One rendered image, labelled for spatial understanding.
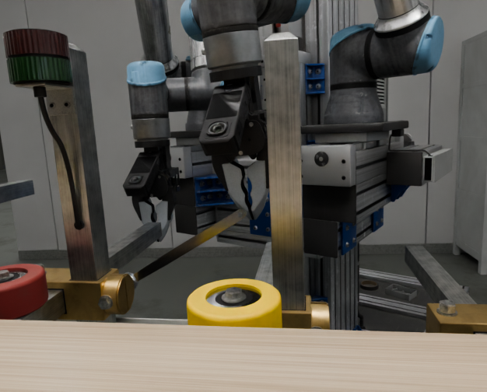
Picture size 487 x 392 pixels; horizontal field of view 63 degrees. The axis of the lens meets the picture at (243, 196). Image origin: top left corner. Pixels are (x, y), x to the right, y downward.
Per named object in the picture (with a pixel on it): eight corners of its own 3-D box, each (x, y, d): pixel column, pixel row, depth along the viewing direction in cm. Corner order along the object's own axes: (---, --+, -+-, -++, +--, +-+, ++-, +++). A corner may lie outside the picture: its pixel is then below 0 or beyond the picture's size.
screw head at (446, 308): (433, 308, 46) (434, 298, 46) (453, 308, 46) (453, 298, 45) (439, 316, 44) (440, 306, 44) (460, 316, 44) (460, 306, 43)
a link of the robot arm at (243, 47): (250, 28, 48) (189, 40, 51) (255, 67, 50) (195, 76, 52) (264, 32, 55) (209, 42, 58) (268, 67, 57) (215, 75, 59)
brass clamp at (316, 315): (222, 327, 53) (220, 290, 52) (327, 330, 51) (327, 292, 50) (212, 353, 47) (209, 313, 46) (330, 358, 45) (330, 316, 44)
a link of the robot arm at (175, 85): (187, 113, 97) (186, 110, 87) (140, 114, 96) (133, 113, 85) (184, 79, 96) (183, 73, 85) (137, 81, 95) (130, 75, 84)
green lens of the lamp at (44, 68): (35, 87, 45) (33, 67, 45) (84, 84, 45) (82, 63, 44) (-5, 82, 40) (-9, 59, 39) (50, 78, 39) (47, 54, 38)
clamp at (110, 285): (44, 301, 56) (40, 267, 55) (136, 303, 53) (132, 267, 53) (16, 321, 50) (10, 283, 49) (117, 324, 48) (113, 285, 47)
